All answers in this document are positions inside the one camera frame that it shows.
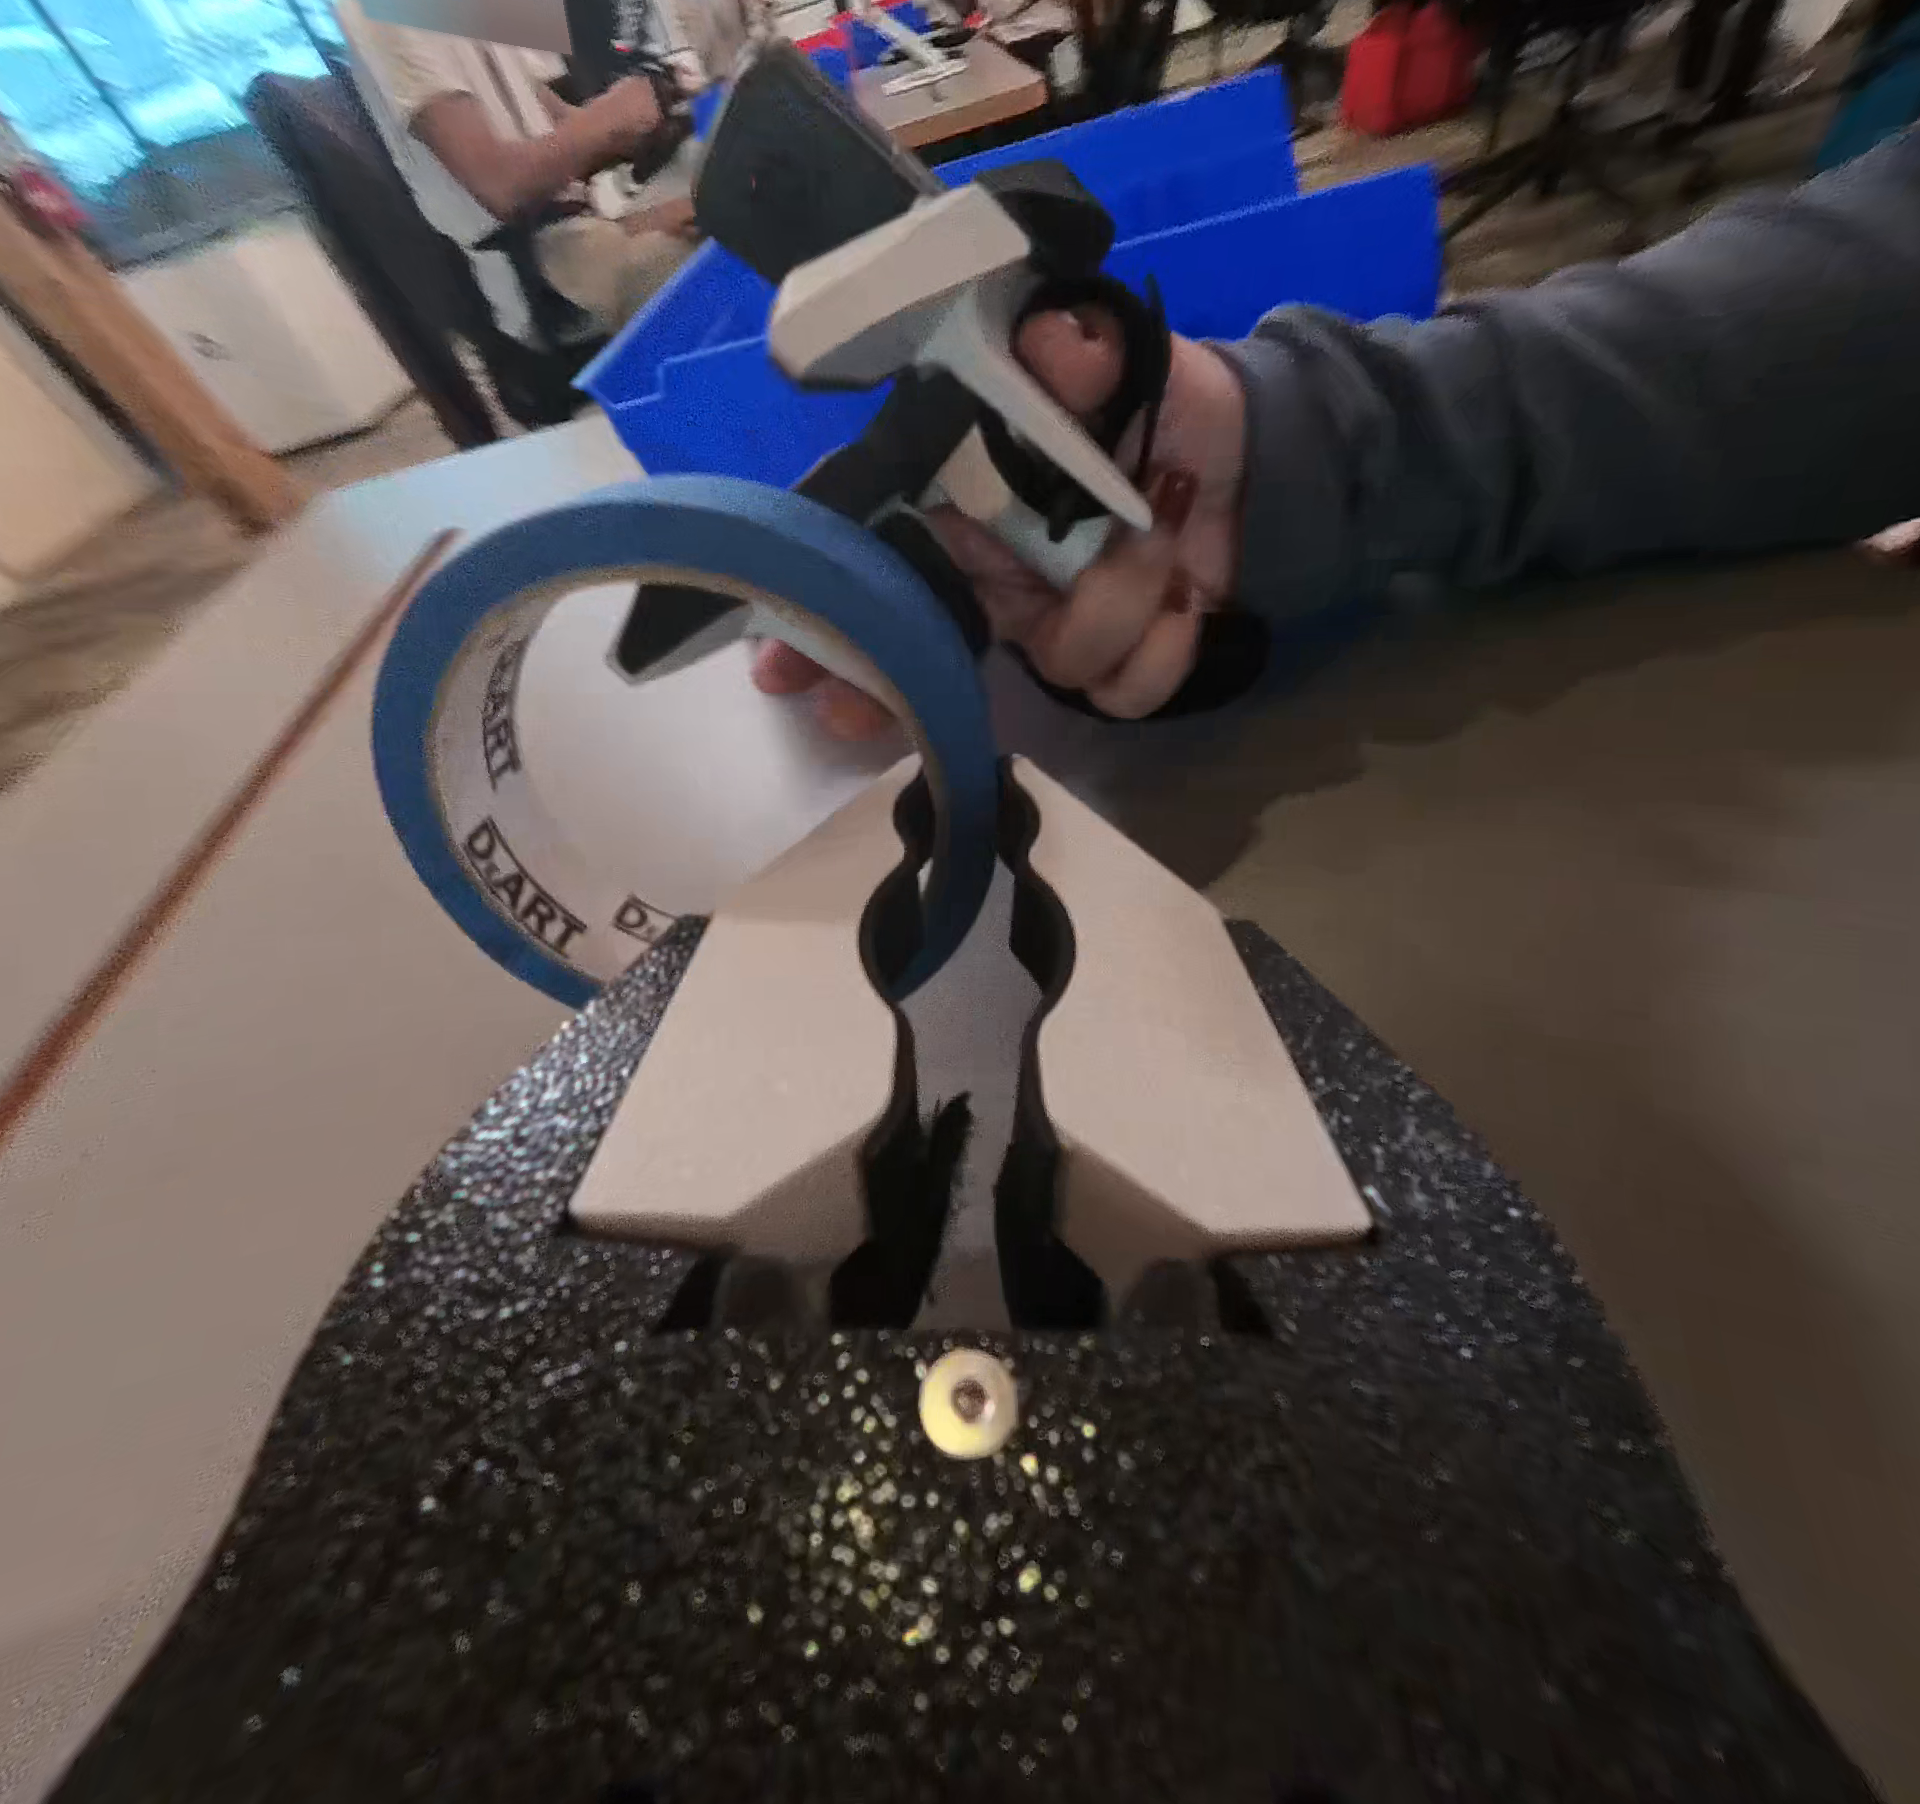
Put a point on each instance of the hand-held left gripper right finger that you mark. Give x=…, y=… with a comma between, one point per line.
x=1184, y=1071

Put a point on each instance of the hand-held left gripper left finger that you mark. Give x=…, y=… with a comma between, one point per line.
x=734, y=1055

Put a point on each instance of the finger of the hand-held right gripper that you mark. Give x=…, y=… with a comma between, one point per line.
x=899, y=284
x=1051, y=407

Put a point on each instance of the large blue plastic bin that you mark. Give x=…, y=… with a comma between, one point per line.
x=1274, y=276

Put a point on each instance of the blue tape roll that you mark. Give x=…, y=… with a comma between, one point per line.
x=677, y=523

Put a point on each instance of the person's right forearm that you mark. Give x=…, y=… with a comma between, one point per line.
x=1500, y=407

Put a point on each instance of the person's right hand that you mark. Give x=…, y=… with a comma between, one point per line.
x=1192, y=407

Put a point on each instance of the wooden edged table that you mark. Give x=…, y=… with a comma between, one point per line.
x=962, y=111

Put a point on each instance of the red bag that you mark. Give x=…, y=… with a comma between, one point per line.
x=1410, y=66

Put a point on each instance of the white cabinet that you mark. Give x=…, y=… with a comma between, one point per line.
x=269, y=320

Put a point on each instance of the wooden post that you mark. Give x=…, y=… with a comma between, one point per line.
x=150, y=378

